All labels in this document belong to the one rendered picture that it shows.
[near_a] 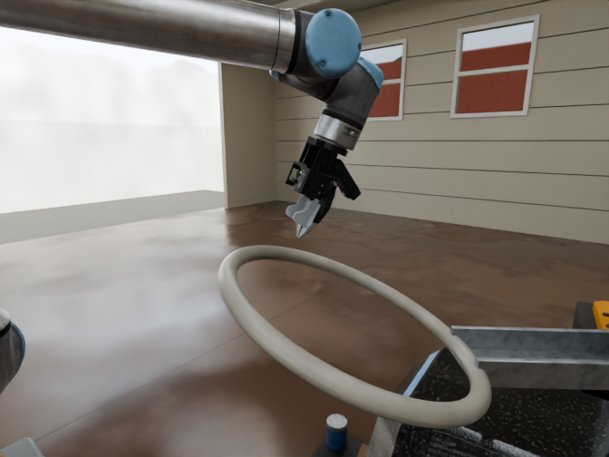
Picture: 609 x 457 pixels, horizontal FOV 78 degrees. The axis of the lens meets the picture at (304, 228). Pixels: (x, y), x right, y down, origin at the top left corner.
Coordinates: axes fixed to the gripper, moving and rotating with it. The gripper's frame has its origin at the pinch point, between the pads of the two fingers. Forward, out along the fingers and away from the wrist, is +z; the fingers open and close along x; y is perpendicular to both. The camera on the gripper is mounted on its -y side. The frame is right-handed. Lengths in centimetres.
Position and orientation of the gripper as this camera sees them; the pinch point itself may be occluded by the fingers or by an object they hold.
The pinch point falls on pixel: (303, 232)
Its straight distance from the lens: 83.1
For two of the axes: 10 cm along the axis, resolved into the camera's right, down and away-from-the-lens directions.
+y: -7.9, -2.1, -5.8
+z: -3.9, 9.0, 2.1
